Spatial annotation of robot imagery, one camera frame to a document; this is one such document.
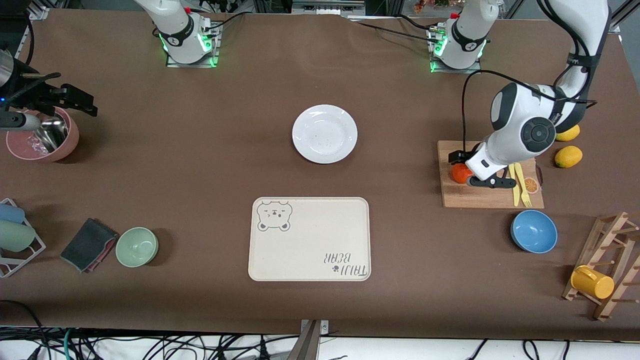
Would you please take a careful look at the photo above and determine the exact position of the pink bowl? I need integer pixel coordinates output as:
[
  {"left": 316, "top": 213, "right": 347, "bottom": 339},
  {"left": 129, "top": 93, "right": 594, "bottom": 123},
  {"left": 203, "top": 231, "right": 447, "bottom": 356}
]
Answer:
[{"left": 6, "top": 106, "right": 80, "bottom": 163}]

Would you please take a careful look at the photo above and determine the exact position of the light green bowl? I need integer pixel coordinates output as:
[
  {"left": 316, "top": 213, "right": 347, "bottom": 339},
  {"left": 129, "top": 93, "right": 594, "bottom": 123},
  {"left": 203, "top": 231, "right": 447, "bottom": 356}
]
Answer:
[{"left": 115, "top": 227, "right": 159, "bottom": 268}]

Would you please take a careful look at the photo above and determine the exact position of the orange mandarin fruit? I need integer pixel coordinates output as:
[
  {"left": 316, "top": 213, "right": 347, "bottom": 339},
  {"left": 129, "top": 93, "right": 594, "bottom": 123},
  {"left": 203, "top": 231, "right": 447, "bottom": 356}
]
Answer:
[{"left": 452, "top": 163, "right": 474, "bottom": 184}]

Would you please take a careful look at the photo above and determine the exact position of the black floor cable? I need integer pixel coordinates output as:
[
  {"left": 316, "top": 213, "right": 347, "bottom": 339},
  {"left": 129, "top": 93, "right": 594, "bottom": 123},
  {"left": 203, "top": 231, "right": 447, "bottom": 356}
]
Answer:
[{"left": 0, "top": 299, "right": 51, "bottom": 360}]

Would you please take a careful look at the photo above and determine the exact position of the white round plate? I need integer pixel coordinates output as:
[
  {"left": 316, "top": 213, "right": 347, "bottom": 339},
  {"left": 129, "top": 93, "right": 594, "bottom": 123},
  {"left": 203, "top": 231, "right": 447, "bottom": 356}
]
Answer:
[{"left": 292, "top": 104, "right": 359, "bottom": 165}]

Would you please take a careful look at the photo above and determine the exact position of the dark grey folded cloth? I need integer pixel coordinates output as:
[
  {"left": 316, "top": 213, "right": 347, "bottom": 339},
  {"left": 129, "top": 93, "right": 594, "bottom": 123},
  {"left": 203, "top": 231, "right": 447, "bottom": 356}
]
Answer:
[{"left": 61, "top": 217, "right": 118, "bottom": 273}]

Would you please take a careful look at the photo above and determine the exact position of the aluminium frame beam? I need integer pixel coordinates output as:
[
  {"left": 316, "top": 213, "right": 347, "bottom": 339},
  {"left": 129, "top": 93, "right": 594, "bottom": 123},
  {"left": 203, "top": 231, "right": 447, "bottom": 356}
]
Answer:
[{"left": 252, "top": 0, "right": 401, "bottom": 18}]

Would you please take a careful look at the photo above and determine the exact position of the dark camera pole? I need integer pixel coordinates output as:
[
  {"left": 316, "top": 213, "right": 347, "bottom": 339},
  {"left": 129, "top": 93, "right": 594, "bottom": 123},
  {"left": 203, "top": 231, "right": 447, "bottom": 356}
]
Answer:
[{"left": 287, "top": 320, "right": 321, "bottom": 360}]

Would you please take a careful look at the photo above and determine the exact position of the green floor cable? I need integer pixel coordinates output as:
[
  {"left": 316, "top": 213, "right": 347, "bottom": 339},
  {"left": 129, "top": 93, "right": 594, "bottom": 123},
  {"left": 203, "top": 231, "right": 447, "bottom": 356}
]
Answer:
[{"left": 63, "top": 327, "right": 77, "bottom": 360}]

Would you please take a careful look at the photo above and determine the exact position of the blue bowl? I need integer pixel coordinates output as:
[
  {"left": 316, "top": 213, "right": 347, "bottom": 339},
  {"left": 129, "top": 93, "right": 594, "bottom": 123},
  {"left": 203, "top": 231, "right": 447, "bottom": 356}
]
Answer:
[{"left": 510, "top": 209, "right": 559, "bottom": 254}]

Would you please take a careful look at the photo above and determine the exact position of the black left base cable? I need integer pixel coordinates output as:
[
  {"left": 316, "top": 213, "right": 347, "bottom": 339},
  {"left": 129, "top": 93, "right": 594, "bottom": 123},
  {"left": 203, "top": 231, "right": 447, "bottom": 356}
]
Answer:
[{"left": 347, "top": 14, "right": 436, "bottom": 45}]

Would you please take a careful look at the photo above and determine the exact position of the metal scoop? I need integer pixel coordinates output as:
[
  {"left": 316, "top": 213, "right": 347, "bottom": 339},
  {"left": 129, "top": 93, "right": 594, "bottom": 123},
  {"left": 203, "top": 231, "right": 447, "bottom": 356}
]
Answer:
[{"left": 35, "top": 116, "right": 69, "bottom": 153}]

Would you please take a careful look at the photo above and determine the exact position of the pink folded cloth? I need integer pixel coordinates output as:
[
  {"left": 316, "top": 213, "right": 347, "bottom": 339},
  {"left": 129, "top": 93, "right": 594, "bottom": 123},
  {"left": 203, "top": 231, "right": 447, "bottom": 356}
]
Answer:
[{"left": 85, "top": 236, "right": 119, "bottom": 274}]

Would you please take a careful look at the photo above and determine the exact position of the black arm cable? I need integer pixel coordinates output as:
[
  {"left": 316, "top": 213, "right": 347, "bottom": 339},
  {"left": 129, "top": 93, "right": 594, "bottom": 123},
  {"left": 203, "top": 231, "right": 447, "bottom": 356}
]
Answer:
[
  {"left": 461, "top": 0, "right": 598, "bottom": 153},
  {"left": 0, "top": 20, "right": 63, "bottom": 107}
]

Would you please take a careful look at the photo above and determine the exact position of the pale green cup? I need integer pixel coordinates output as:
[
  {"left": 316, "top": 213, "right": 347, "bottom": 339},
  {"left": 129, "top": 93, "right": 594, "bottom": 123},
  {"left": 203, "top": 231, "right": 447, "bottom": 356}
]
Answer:
[{"left": 0, "top": 220, "right": 37, "bottom": 253}]

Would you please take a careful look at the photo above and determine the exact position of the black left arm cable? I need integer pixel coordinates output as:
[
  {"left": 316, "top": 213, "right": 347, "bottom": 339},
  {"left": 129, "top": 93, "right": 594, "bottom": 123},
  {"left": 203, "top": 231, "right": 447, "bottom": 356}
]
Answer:
[{"left": 461, "top": 0, "right": 598, "bottom": 153}]

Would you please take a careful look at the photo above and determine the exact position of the yellow mug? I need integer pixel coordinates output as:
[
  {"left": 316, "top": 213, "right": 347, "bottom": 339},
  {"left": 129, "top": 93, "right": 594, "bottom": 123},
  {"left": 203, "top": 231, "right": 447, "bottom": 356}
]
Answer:
[{"left": 571, "top": 265, "right": 615, "bottom": 300}]

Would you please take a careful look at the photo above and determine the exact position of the white wire cup rack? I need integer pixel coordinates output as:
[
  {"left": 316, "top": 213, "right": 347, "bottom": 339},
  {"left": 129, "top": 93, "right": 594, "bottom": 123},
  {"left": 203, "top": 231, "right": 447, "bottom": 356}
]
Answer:
[{"left": 0, "top": 197, "right": 47, "bottom": 279}]

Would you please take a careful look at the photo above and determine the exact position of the blue cup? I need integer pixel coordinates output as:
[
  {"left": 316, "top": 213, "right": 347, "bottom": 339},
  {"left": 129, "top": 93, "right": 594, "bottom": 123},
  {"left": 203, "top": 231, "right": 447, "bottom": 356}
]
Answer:
[{"left": 0, "top": 202, "right": 26, "bottom": 225}]

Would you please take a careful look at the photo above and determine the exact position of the brown table cover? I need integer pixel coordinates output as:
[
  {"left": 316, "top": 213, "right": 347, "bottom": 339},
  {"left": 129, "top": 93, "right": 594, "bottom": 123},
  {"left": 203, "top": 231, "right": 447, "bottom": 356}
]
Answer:
[{"left": 0, "top": 7, "right": 640, "bottom": 342}]

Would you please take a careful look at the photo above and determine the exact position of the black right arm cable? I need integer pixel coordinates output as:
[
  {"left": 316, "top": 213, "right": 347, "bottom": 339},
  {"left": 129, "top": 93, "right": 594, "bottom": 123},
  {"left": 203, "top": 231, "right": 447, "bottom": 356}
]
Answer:
[{"left": 0, "top": 20, "right": 63, "bottom": 107}]

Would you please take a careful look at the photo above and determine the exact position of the yellow plastic knife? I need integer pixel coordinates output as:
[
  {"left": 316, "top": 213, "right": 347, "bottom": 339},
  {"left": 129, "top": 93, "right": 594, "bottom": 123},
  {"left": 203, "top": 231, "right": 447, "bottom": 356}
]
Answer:
[{"left": 508, "top": 162, "right": 521, "bottom": 207}]

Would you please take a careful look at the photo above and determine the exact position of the metal table edge bracket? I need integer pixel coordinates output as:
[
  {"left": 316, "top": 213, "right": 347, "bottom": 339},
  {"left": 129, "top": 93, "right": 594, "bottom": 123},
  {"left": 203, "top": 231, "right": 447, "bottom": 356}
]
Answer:
[{"left": 300, "top": 319, "right": 330, "bottom": 342}]

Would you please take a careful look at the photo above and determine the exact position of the black right base cable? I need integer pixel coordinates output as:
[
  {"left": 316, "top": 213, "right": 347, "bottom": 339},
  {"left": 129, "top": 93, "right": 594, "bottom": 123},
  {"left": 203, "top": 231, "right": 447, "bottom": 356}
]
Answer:
[{"left": 200, "top": 11, "right": 247, "bottom": 32}]

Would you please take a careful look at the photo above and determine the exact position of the wooden cutting board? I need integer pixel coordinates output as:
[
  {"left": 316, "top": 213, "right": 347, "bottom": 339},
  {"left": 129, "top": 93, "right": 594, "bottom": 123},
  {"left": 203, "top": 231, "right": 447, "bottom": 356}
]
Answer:
[{"left": 437, "top": 140, "right": 545, "bottom": 209}]

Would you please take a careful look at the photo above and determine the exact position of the black base cable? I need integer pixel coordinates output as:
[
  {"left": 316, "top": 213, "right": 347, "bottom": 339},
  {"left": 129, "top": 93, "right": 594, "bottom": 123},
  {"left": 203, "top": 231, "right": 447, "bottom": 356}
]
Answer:
[
  {"left": 347, "top": 14, "right": 436, "bottom": 45},
  {"left": 200, "top": 11, "right": 247, "bottom": 32}
]

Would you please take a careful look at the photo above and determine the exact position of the yellow plastic fork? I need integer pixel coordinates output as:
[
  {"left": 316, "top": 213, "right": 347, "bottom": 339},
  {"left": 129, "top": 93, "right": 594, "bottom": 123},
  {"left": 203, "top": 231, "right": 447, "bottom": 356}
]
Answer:
[{"left": 514, "top": 162, "right": 533, "bottom": 208}]

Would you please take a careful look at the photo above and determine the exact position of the cream bear print tray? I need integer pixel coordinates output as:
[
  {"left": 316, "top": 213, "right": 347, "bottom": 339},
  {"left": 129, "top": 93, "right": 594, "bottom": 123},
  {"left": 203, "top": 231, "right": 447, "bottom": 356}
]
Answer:
[{"left": 248, "top": 196, "right": 372, "bottom": 282}]

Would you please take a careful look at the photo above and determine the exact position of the wooden mug rack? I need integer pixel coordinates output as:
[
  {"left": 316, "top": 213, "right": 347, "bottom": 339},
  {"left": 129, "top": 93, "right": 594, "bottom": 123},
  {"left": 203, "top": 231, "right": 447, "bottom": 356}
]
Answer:
[{"left": 562, "top": 211, "right": 640, "bottom": 322}]

